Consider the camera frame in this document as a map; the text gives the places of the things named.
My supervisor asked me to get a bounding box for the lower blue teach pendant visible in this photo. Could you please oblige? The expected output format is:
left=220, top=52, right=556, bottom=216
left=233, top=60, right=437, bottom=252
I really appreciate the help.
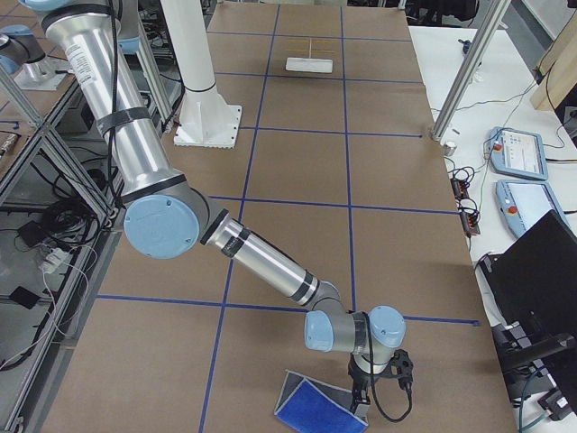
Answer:
left=495, top=180, right=567, bottom=238

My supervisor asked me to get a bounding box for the blue teach pendant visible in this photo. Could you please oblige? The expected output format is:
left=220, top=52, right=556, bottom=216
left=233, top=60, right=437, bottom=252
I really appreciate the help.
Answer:
left=486, top=126, right=548, bottom=180
left=495, top=180, right=567, bottom=238

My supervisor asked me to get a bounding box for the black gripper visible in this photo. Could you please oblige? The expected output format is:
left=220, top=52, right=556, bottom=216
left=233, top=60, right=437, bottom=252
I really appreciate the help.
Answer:
left=348, top=355, right=371, bottom=401

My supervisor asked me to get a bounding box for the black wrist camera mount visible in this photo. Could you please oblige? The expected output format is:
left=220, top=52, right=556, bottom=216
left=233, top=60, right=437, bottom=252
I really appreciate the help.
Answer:
left=389, top=349, right=414, bottom=380

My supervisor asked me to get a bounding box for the upper blue teach pendant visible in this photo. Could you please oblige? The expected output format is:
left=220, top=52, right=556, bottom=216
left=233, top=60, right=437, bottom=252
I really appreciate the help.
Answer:
left=486, top=126, right=548, bottom=180

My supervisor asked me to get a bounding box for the small metal cylinder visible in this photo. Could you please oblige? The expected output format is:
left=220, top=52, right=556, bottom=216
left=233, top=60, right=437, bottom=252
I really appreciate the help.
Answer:
left=443, top=141, right=457, bottom=157

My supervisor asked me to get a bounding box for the aluminium frame post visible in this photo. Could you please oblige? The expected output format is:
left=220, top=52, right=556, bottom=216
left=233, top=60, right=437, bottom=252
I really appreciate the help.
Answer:
left=431, top=0, right=511, bottom=142

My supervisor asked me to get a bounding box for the white towel rack with wooden bars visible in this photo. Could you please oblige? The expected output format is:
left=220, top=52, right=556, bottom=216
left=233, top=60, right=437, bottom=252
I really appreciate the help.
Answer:
left=285, top=38, right=334, bottom=74

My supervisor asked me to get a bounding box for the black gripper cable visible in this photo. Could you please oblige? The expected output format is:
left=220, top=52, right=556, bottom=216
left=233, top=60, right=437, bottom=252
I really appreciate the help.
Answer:
left=363, top=315, right=414, bottom=422

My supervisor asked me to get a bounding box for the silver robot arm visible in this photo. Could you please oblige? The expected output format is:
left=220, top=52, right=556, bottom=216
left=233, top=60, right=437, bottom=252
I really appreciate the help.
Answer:
left=1, top=24, right=46, bottom=75
left=27, top=1, right=413, bottom=404

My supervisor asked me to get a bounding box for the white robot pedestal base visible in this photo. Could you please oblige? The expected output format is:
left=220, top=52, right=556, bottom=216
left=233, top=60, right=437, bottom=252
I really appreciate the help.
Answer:
left=161, top=0, right=243, bottom=149

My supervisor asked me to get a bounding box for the aluminium frame shelving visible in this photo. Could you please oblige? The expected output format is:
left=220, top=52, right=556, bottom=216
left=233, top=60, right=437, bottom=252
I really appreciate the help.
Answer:
left=1, top=72, right=121, bottom=432

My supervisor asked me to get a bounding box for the blue and grey towel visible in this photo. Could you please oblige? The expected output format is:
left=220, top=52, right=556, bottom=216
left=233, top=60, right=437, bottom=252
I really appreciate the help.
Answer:
left=274, top=370, right=369, bottom=433

